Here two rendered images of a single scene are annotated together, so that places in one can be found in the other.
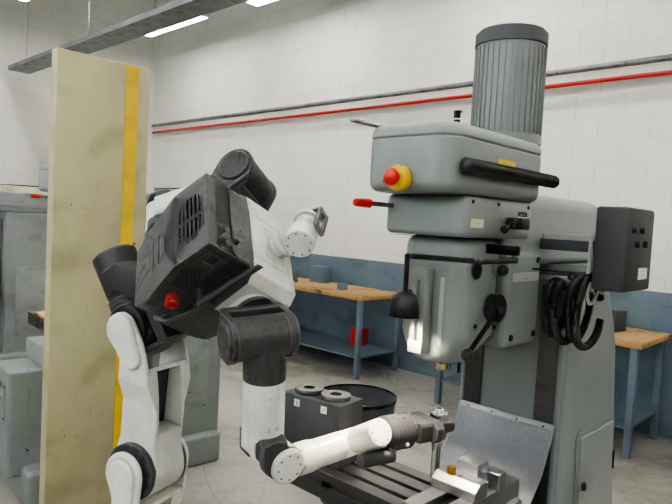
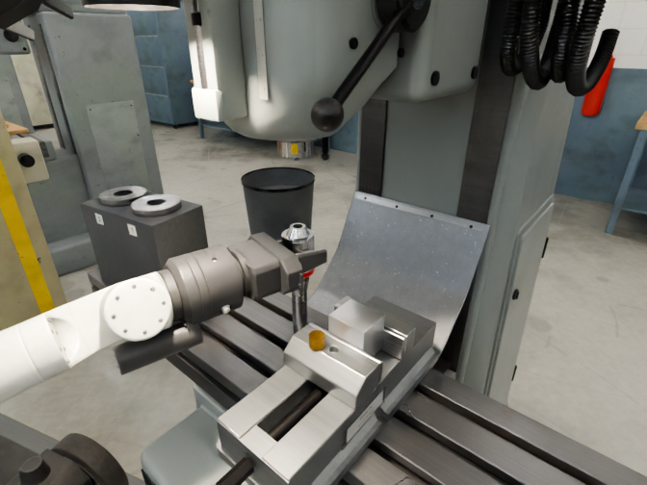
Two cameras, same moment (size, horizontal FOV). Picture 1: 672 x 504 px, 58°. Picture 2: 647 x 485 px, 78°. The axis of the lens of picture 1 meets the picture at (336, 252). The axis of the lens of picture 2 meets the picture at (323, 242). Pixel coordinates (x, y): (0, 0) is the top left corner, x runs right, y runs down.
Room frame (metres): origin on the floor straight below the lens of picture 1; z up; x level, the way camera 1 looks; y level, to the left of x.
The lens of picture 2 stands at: (1.05, -0.30, 1.41)
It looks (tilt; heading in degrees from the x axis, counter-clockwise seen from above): 27 degrees down; 356
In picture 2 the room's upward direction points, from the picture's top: straight up
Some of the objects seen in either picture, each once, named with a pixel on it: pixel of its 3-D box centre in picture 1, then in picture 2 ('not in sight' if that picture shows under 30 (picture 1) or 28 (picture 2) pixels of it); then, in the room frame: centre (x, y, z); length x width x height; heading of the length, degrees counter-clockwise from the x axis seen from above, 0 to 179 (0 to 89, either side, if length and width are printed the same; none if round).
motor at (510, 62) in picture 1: (508, 90); not in sight; (1.75, -0.47, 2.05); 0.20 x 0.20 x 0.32
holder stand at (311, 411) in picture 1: (320, 422); (148, 242); (1.82, 0.02, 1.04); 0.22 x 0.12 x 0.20; 55
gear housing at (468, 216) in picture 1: (460, 217); not in sight; (1.60, -0.32, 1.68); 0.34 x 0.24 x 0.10; 137
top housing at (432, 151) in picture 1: (457, 166); not in sight; (1.58, -0.30, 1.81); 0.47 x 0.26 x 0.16; 137
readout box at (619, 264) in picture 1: (625, 249); not in sight; (1.56, -0.74, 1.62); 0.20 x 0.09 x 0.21; 137
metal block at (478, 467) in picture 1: (471, 471); (355, 331); (1.50, -0.37, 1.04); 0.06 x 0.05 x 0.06; 46
